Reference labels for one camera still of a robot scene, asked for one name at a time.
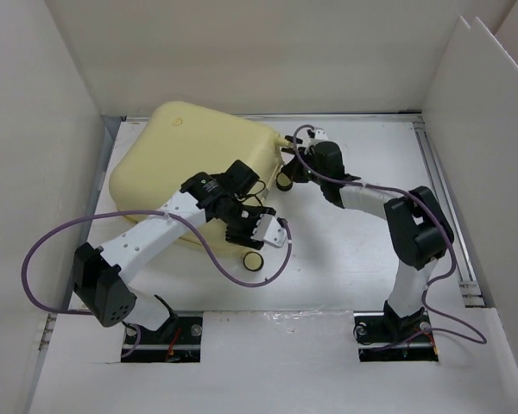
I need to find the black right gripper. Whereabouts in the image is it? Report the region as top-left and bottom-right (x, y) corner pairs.
(286, 146), (329, 185)

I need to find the yellow suitcase with black lining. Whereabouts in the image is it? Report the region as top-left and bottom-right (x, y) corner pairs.
(109, 102), (286, 254)

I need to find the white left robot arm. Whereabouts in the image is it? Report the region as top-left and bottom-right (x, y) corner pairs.
(74, 160), (288, 342)

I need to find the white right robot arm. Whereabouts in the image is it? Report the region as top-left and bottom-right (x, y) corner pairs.
(276, 141), (454, 342)

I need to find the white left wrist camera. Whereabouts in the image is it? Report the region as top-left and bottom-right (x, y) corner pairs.
(251, 214), (287, 248)

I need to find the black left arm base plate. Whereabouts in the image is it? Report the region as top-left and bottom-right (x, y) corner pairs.
(120, 311), (204, 364)

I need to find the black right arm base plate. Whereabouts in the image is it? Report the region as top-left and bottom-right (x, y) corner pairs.
(352, 311), (439, 362)

